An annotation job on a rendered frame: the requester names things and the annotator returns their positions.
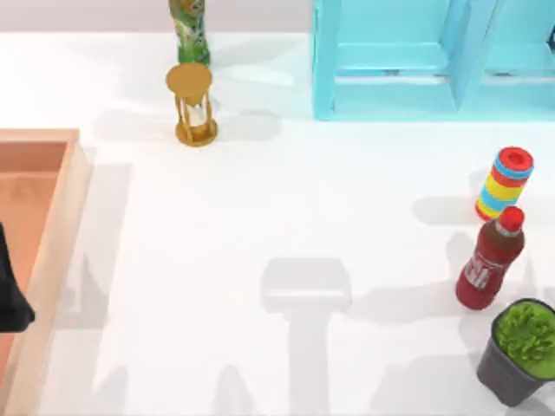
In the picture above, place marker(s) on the golden hourglass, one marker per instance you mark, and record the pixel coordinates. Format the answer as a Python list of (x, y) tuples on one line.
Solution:
[(193, 104)]

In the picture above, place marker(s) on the light blue rack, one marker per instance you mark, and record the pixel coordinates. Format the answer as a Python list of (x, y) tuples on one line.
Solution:
[(390, 56)]

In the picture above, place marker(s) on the green bottle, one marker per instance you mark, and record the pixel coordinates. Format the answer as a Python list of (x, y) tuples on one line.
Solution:
[(191, 34)]

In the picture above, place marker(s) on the red bottle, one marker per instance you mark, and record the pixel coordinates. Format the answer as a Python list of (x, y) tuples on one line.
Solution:
[(487, 264)]

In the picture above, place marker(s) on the stack of coloured rings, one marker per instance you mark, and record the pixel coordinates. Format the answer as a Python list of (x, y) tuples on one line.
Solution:
[(503, 184)]

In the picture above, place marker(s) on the salmon shallow box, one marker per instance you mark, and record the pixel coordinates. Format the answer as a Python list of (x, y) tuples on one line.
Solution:
[(47, 208)]

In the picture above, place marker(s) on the green plant in grey pot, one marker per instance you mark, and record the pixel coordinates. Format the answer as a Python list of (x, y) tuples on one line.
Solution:
[(518, 351)]

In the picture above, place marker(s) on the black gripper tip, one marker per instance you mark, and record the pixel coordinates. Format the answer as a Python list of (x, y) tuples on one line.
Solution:
[(12, 299)]

